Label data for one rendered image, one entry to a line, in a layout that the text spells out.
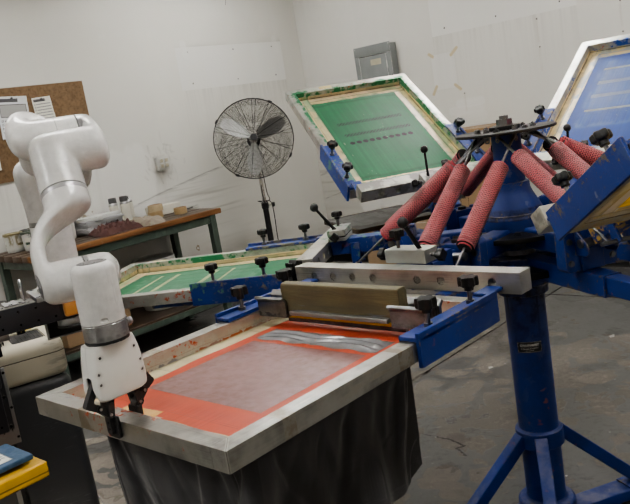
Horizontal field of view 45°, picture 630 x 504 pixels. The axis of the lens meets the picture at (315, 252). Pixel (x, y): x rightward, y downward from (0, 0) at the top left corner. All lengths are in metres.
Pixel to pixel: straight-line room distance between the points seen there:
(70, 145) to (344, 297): 0.67
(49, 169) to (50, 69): 4.26
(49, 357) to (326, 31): 5.13
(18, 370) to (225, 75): 4.53
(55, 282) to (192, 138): 5.00
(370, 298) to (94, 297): 0.63
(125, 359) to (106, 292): 0.13
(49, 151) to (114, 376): 0.43
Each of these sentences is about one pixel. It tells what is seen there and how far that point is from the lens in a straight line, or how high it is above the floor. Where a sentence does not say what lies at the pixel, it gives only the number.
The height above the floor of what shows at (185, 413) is 0.96.
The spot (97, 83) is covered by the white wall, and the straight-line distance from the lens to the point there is 5.87.
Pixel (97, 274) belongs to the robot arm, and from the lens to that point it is 1.29.
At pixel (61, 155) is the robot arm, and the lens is 1.47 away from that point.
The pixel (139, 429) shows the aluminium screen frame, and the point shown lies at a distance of 1.32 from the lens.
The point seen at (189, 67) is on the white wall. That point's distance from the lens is 6.39.
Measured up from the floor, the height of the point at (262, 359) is 0.96.
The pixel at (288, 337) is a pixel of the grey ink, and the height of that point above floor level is 0.96.
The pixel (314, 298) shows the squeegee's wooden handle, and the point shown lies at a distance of 1.77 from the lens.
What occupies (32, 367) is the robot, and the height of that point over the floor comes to 0.84.
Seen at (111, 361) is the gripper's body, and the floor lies 1.10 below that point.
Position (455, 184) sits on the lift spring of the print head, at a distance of 2.20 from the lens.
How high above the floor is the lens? 1.45
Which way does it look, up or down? 10 degrees down
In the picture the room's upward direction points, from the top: 9 degrees counter-clockwise
